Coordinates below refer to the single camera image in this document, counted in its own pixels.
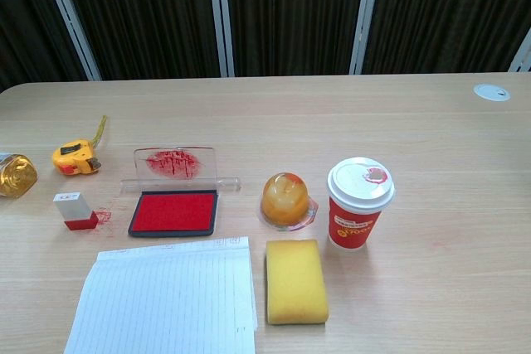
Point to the white red rubber stamp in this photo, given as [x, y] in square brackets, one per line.
[72, 209]

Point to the red ink pad clear lid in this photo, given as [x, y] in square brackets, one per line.
[174, 211]

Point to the orange fruit jelly cup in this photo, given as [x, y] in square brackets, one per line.
[284, 198]

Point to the white lidded cup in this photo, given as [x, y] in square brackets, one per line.
[357, 223]

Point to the yellow sponge block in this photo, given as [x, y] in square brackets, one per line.
[294, 279]

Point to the black pleated curtain panel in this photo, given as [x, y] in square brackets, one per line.
[448, 10]
[145, 14]
[25, 18]
[290, 14]

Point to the white lined paper sheets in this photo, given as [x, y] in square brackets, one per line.
[166, 300]

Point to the yellow tape measure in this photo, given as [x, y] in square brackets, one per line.
[72, 156]

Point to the amber drink bottle printed label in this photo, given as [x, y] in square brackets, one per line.
[16, 176]

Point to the white partition frame post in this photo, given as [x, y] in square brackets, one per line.
[68, 14]
[224, 18]
[523, 53]
[365, 18]

